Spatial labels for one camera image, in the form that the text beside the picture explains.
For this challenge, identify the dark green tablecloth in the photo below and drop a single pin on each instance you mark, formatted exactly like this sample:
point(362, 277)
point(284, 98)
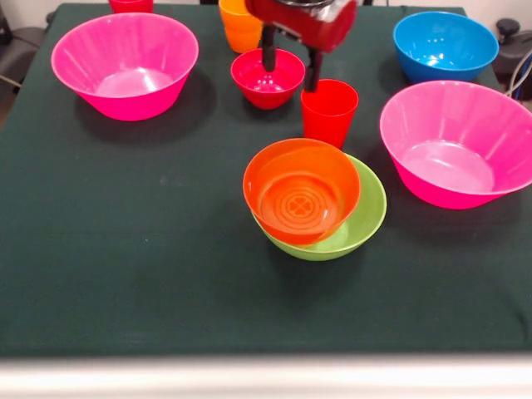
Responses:
point(124, 270)

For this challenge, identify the large pink bowl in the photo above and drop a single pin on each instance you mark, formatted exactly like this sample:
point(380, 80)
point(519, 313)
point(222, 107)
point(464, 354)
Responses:
point(124, 70)
point(453, 158)

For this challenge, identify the red cup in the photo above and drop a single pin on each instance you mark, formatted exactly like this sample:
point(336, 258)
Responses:
point(329, 116)

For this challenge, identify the small crimson bowl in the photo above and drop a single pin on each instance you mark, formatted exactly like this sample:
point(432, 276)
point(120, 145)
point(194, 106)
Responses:
point(287, 83)

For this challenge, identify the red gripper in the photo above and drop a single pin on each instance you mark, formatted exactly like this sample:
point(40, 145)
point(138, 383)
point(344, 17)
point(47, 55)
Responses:
point(307, 25)

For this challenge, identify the crimson cup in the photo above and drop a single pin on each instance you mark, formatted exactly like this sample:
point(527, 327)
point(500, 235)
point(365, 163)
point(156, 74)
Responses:
point(131, 5)

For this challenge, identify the orange cup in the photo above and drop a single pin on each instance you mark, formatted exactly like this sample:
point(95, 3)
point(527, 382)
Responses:
point(239, 29)

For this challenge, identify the green bowl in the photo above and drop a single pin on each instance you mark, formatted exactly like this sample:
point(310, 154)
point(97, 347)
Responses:
point(365, 216)

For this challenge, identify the orange bowl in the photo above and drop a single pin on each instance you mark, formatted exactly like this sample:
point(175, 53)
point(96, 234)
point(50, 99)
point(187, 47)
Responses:
point(301, 195)

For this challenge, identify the black pedestal leg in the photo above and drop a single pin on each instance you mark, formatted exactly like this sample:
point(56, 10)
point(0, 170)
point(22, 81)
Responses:
point(509, 45)

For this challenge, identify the blue bowl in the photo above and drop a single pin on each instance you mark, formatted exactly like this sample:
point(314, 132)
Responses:
point(444, 50)

